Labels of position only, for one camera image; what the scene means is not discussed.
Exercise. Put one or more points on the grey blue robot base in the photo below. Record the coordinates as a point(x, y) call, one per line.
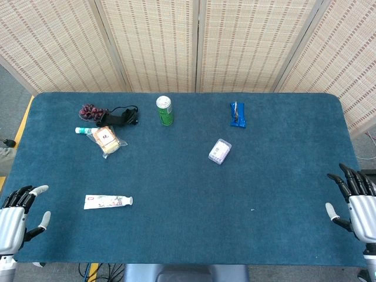
point(188, 274)

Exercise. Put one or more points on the green drink can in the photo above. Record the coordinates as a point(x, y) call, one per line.
point(166, 114)

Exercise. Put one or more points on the blue felt table mat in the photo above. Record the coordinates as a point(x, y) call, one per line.
point(188, 188)

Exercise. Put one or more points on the blue snack packet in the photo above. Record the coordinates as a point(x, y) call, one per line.
point(237, 116)

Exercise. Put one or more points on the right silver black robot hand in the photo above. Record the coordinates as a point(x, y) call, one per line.
point(364, 214)

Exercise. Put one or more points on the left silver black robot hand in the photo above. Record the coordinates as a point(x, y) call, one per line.
point(11, 223)

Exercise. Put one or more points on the dark red grape bunch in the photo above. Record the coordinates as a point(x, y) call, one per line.
point(89, 112)

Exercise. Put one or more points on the bamboo folding screen panel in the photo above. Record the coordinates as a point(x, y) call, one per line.
point(249, 44)
point(53, 44)
point(149, 44)
point(343, 58)

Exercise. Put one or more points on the bagged sliced bread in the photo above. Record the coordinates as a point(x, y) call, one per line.
point(107, 141)

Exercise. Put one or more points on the clear box purple contents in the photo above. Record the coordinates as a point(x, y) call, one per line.
point(219, 151)

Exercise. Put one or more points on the white tube with teal label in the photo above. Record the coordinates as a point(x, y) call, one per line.
point(83, 130)

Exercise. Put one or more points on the floral print toothpaste tube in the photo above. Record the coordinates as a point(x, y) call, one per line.
point(102, 202)

